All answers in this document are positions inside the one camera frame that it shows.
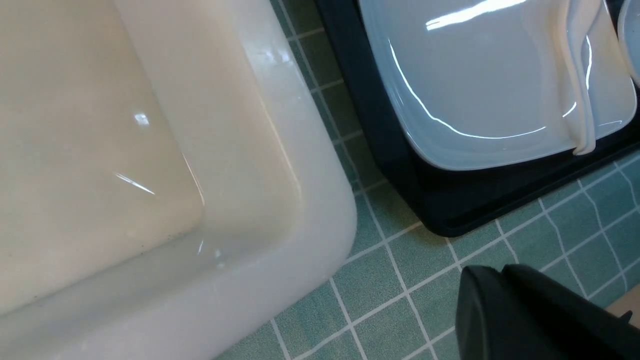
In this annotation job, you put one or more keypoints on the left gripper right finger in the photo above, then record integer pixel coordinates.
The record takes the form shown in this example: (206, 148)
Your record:
(582, 329)

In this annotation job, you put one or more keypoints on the large white square plate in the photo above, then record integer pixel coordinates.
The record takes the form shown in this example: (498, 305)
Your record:
(478, 84)

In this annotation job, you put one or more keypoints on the white ceramic soup spoon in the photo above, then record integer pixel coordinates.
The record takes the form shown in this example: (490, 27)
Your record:
(574, 21)

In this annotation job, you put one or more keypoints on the green checkered tablecloth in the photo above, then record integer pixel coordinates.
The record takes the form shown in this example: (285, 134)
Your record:
(396, 295)

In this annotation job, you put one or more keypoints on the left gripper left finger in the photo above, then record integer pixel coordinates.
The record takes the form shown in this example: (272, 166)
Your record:
(485, 316)

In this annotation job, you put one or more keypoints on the black serving tray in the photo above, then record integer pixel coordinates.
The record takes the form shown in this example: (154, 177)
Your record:
(449, 203)

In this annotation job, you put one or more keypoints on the large white plastic tub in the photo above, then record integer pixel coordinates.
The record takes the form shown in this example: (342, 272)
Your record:
(168, 185)

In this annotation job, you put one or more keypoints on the small white bowl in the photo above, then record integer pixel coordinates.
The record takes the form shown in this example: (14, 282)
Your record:
(628, 33)

